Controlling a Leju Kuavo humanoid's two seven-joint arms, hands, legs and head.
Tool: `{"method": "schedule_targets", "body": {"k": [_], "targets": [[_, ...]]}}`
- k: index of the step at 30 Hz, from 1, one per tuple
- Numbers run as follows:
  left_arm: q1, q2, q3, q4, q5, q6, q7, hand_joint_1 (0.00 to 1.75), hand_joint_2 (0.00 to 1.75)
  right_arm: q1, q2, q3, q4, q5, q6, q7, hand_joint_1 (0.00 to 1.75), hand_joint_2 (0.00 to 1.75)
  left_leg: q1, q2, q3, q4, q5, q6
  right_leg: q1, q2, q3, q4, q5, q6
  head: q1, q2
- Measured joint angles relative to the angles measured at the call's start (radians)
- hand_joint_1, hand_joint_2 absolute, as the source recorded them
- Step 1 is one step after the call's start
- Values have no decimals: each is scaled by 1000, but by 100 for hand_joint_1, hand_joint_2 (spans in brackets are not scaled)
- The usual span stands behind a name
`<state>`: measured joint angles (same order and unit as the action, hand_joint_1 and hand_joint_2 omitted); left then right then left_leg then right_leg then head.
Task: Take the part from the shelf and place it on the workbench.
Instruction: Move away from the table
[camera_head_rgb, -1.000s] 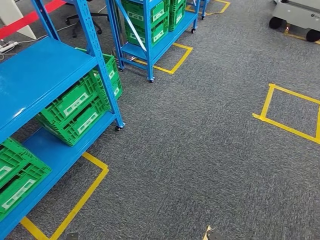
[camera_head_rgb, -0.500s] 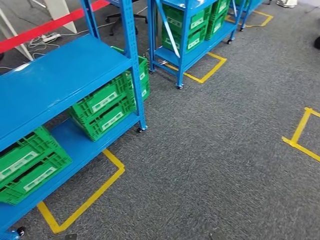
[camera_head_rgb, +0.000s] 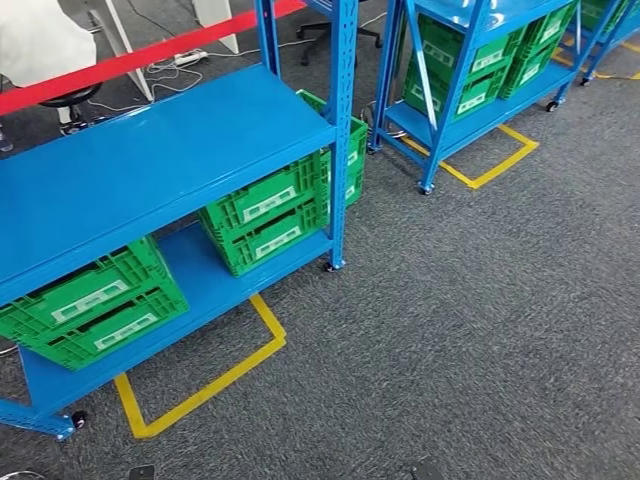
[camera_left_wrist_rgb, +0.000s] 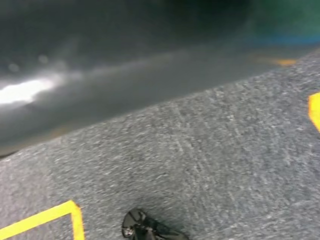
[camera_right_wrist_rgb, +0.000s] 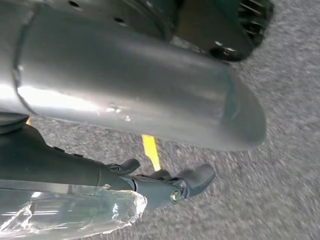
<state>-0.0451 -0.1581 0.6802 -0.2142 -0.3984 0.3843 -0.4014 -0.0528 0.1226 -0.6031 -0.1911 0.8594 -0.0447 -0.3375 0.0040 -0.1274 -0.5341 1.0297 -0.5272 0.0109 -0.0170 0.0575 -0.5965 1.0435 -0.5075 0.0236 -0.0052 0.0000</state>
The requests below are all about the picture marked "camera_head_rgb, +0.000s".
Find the red barrier belt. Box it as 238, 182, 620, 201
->
0, 0, 307, 119

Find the white power strip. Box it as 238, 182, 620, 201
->
172, 49, 210, 68

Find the black round stool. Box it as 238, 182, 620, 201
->
38, 82, 104, 137

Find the black office chair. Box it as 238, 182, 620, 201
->
294, 18, 384, 69

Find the white desk with panel legs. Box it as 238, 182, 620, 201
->
87, 0, 239, 104

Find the blue metal shelf rack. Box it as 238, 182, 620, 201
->
0, 0, 359, 443
368, 0, 583, 197
572, 0, 640, 87

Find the white floor cable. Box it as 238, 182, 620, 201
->
85, 36, 301, 115

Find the person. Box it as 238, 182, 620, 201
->
0, 0, 98, 89

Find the yellow tape square outline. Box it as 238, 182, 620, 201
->
399, 123, 540, 192
549, 36, 640, 82

